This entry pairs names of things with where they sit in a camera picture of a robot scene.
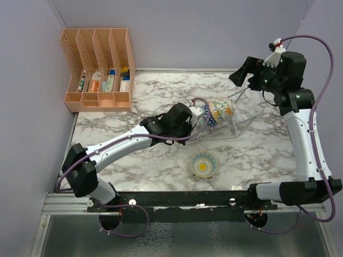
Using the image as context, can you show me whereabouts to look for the aluminium frame rail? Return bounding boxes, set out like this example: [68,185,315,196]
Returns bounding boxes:
[42,193,326,216]

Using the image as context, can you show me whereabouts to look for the yellow black toy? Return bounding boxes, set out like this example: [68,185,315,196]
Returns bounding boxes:
[121,66,130,78]

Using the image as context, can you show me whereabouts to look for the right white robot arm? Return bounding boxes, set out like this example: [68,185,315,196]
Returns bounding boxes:
[229,51,342,209]

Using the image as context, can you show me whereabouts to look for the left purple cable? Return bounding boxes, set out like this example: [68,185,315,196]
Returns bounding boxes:
[55,98,210,238]

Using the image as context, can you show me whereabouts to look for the purple cable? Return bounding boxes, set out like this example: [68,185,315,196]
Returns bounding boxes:
[250,35,337,234]
[55,98,210,238]

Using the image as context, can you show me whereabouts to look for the blue orange floral bowl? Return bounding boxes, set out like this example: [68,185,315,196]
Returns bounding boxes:
[209,101,227,124]

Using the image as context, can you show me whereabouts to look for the orange white box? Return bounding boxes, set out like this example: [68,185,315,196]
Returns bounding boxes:
[87,70,101,93]

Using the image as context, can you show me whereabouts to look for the white wire dish rack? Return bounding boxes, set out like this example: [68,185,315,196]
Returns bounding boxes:
[196,88,259,141]

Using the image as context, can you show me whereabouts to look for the red patterned bowl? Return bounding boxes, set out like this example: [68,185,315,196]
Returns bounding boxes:
[202,101,223,127]

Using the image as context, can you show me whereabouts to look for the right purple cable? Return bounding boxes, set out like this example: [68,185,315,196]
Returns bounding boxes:
[250,35,337,234]

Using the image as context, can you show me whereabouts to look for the black mounting base rail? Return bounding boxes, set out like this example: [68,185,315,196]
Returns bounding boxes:
[87,190,277,223]

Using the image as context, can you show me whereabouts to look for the peach plastic desk organizer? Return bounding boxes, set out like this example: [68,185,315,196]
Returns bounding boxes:
[60,28,136,113]

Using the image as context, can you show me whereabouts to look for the teal ceramic bowl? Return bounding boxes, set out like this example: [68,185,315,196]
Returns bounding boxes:
[197,119,213,132]

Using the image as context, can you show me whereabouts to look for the yellow blue rimmed bowl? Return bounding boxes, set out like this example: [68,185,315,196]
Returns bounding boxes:
[190,152,218,178]

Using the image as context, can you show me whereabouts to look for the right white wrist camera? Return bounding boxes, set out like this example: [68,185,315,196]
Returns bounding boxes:
[263,38,286,68]

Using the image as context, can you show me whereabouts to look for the teal white box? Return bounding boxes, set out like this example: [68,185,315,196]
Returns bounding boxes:
[102,74,115,92]

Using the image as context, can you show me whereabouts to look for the white flat packet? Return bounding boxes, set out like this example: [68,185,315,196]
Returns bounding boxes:
[120,80,130,92]

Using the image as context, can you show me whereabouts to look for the small bottles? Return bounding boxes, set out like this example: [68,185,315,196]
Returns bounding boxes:
[77,76,86,92]

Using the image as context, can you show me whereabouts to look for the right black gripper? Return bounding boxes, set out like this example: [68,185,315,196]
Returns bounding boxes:
[229,56,284,94]

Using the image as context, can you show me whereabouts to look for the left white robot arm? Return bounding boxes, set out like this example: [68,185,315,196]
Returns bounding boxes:
[62,103,204,211]

